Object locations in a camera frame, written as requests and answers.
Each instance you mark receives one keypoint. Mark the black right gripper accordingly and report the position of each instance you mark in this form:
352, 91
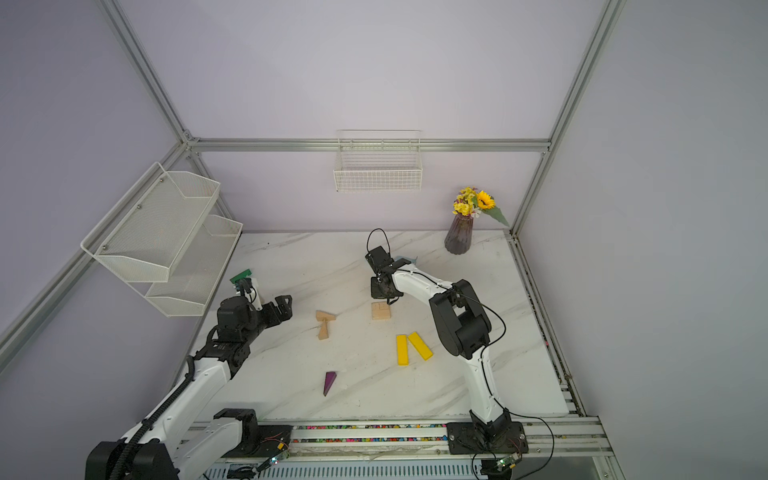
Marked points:
376, 289

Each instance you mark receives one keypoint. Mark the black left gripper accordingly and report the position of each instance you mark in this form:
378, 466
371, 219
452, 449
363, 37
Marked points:
285, 311

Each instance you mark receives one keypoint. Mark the natural wooden square block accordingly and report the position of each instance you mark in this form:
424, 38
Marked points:
380, 311

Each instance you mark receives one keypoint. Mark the natural wooden wedge block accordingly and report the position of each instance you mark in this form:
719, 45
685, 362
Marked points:
324, 331

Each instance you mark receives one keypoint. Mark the natural wooden triangle block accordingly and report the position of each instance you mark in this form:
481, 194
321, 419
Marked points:
323, 316

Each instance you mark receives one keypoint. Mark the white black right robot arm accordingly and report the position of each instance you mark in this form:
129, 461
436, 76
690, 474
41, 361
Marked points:
463, 328

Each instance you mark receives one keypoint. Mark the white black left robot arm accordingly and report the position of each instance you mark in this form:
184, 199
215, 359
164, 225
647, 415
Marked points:
155, 449

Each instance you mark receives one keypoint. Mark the yellow angled rectangular block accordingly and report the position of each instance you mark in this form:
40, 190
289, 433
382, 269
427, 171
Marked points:
421, 347

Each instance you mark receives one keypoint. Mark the purple triangle block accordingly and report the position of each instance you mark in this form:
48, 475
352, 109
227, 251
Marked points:
329, 379

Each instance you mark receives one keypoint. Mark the purple ribbed glass vase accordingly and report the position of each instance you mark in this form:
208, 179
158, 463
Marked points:
459, 236

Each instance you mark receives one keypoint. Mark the yellow artificial flower bouquet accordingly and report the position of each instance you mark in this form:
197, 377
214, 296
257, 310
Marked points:
472, 203

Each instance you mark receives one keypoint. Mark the white two-tier mesh shelf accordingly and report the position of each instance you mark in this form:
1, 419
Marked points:
165, 241

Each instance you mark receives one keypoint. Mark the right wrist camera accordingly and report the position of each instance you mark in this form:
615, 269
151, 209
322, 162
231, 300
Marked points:
380, 261

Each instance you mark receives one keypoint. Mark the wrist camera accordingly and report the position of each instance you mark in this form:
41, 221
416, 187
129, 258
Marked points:
245, 287
380, 261

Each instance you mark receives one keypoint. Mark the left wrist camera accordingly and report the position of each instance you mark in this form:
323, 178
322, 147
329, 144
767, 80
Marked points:
245, 287

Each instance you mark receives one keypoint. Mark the green hoe wooden handle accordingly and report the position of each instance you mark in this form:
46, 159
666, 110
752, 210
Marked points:
244, 273

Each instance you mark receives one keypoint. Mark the white wire wall basket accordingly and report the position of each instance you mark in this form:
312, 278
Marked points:
378, 161

